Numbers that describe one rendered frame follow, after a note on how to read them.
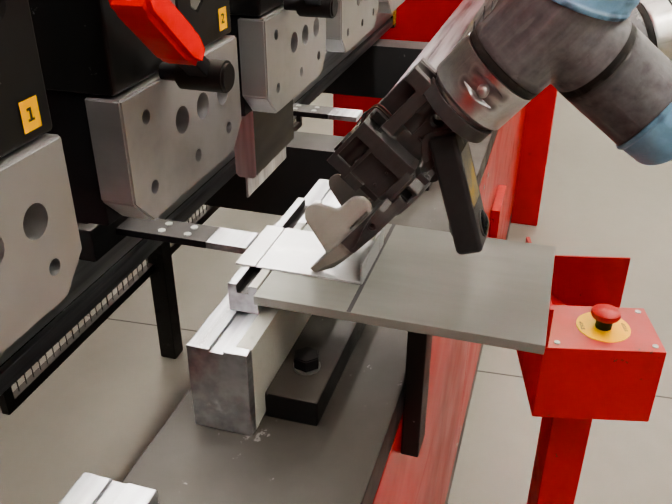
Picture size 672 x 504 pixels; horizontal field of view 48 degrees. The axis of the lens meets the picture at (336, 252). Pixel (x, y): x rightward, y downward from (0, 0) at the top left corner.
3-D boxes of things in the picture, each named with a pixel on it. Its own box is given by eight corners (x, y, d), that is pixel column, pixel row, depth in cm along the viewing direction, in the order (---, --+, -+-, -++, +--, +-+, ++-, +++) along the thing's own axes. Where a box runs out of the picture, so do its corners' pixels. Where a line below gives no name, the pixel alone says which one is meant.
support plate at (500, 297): (543, 355, 63) (545, 345, 63) (253, 305, 70) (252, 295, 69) (554, 254, 78) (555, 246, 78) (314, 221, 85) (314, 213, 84)
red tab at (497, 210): (496, 238, 174) (500, 211, 171) (488, 237, 175) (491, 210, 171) (503, 211, 187) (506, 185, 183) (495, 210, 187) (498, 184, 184)
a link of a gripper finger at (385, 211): (343, 231, 72) (407, 167, 69) (356, 243, 72) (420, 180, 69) (337, 245, 67) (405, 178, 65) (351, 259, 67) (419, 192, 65)
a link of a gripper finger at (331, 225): (277, 236, 72) (342, 168, 70) (322, 277, 73) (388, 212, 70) (271, 245, 70) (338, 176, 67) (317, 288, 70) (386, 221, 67)
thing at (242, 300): (258, 314, 72) (256, 287, 71) (229, 309, 73) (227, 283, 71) (322, 223, 89) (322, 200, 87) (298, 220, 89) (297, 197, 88)
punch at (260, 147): (257, 198, 69) (252, 98, 64) (237, 196, 69) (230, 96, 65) (294, 159, 77) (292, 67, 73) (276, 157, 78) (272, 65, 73)
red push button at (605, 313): (621, 339, 102) (626, 317, 100) (590, 338, 102) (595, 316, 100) (613, 322, 105) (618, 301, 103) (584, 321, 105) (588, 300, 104)
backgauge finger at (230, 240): (229, 285, 74) (226, 241, 71) (6, 248, 80) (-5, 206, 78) (273, 231, 84) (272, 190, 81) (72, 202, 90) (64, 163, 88)
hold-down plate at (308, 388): (317, 427, 72) (317, 403, 71) (265, 416, 73) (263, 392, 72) (390, 274, 97) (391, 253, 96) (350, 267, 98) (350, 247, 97)
